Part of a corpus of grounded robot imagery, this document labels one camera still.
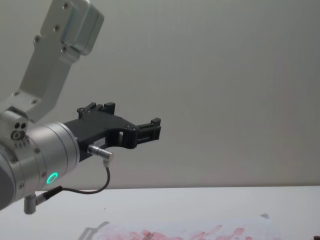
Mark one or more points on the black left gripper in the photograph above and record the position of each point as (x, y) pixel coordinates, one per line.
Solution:
(97, 130)

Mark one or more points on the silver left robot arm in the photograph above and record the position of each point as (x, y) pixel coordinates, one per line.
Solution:
(47, 67)

